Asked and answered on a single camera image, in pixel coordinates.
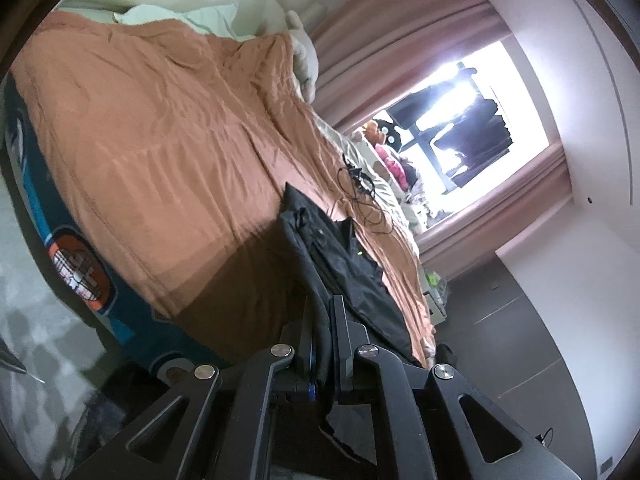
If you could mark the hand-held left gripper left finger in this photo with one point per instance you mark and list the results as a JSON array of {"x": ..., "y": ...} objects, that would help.
[{"x": 305, "y": 355}]

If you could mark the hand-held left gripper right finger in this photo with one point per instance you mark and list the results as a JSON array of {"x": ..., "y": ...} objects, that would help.
[{"x": 340, "y": 350}]

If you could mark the black jacket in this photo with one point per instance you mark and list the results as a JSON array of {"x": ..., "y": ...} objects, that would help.
[{"x": 350, "y": 270}]

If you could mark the folded black clothes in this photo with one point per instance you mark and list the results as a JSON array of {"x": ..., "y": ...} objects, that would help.
[{"x": 444, "y": 355}]

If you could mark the white bedside cabinet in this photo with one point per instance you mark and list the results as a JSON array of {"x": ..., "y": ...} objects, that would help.
[{"x": 437, "y": 305}]

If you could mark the small green item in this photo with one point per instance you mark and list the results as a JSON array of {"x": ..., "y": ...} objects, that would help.
[{"x": 432, "y": 277}]

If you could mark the cream bed sheet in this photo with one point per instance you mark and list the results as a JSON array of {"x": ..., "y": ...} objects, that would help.
[{"x": 385, "y": 192}]

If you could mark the pink curtain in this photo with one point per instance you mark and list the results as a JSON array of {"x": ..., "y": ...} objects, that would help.
[
  {"x": 500, "y": 210},
  {"x": 400, "y": 35}
]

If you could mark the brown plush toy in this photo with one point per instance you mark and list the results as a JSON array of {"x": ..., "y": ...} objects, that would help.
[{"x": 372, "y": 134}]

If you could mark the black plush toy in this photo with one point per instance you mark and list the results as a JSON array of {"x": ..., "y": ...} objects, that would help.
[{"x": 390, "y": 132}]

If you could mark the brown blanket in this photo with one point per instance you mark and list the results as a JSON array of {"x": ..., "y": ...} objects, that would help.
[{"x": 150, "y": 135}]

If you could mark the grey plush toy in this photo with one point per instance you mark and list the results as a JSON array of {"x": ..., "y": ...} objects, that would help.
[{"x": 305, "y": 55}]

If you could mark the light green pillow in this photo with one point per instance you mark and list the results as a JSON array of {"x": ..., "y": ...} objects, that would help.
[{"x": 175, "y": 17}]

